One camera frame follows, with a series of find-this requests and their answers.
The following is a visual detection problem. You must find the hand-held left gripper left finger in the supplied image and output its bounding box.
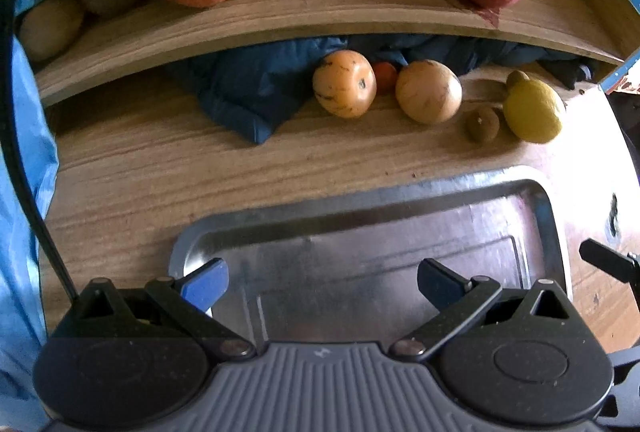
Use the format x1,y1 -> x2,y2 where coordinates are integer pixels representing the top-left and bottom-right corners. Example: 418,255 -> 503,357
75,258 -> 257,361

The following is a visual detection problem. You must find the tan persimmon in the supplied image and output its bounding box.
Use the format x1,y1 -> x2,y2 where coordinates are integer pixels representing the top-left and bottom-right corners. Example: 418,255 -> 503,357
312,50 -> 377,119
394,60 -> 464,125

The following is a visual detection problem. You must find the light blue hanging cloth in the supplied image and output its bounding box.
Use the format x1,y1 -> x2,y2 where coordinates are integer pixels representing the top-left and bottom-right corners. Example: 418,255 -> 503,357
0,34 -> 62,432

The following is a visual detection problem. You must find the dark blue cloth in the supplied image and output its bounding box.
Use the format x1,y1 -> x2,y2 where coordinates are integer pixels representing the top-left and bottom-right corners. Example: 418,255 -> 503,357
169,34 -> 599,145

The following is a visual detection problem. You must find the yellow lemon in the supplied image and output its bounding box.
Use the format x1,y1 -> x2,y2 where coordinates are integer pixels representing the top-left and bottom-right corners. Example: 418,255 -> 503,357
502,78 -> 567,145

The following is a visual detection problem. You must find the wooden desk shelf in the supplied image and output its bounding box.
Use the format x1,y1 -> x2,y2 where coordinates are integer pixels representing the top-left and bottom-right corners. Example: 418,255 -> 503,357
32,0 -> 640,109

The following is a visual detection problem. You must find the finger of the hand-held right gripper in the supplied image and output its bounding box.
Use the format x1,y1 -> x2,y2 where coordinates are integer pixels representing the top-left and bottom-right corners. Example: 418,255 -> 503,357
578,238 -> 640,284

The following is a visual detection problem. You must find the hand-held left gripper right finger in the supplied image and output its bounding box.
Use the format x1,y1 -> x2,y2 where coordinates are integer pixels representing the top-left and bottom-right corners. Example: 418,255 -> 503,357
390,258 -> 576,361

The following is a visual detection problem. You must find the desk cable grommet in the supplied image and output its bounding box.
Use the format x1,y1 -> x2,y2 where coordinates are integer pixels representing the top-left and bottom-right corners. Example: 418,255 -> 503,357
607,193 -> 621,241

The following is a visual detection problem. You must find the small orange tomato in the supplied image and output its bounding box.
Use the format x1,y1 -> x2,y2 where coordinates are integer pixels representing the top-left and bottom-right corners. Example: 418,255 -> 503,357
372,62 -> 400,95

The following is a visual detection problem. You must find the metal tray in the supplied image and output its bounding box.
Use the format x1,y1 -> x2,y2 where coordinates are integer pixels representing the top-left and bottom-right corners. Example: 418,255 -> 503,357
168,165 -> 574,354

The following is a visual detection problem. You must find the black cable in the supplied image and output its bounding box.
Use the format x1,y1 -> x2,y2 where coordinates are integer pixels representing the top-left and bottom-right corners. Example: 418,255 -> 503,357
0,0 -> 81,305

